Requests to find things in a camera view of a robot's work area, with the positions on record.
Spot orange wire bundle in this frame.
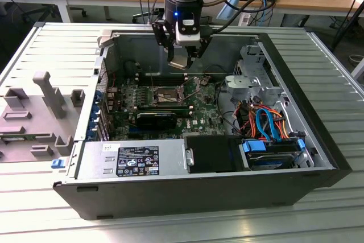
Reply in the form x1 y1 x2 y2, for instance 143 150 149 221
238 102 291 142

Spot blue disk carrier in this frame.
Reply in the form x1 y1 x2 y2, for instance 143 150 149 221
241 138 305 155

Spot green RAM stick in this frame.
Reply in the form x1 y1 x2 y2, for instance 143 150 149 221
0 133 39 143

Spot grey parts rack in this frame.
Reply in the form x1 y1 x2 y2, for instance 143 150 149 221
0 71 86 164

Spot blue flat data wire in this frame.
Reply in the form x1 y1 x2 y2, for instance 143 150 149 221
255 108 283 143

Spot green motherboard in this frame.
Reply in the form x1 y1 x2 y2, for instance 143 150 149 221
106 75 228 141

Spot black graphics card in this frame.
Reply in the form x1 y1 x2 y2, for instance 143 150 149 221
135 111 177 130

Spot grey power supply unit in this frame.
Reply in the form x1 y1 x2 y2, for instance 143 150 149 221
75 139 190 180

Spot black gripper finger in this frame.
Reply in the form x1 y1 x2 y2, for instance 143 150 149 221
152 18 175 62
189 31 213 61

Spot silver hard disk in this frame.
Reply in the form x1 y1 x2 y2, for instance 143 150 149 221
246 151 296 172

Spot black camera cable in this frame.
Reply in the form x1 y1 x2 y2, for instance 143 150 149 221
198 0 277 38

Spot blue expansion slot latches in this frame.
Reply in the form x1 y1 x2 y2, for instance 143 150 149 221
89 90 103 141

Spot white power strip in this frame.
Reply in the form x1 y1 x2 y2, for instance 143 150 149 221
238 11 251 26

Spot silver drive cage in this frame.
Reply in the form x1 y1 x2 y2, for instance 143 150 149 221
224 44 281 104

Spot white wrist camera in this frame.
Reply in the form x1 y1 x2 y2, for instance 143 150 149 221
175 19 201 47

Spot silver CPU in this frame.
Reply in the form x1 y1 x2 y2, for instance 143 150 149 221
167 54 190 70

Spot black tripod stand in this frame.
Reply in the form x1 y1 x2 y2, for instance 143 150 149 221
331 0 364 52

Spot black RAM slot bank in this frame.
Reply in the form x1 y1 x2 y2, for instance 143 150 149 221
136 71 189 86
136 104 195 117

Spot black open PC case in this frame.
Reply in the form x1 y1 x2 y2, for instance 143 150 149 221
52 28 353 221

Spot CPU socket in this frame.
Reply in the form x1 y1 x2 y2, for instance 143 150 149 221
152 85 186 106

